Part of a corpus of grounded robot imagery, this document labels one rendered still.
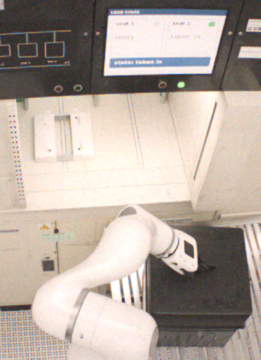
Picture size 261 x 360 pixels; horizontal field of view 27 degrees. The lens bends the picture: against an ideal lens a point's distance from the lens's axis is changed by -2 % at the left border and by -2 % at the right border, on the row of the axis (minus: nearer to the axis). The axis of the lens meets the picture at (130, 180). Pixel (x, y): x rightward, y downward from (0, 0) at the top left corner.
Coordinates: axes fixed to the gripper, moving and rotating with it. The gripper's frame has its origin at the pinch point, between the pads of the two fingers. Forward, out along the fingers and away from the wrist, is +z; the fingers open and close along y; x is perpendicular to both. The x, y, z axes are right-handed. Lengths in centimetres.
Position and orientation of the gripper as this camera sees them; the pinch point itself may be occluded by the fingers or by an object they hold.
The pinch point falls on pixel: (199, 264)
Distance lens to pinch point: 154.7
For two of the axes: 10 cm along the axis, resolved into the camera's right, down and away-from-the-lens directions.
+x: -7.7, 3.7, 5.2
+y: 0.0, -8.1, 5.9
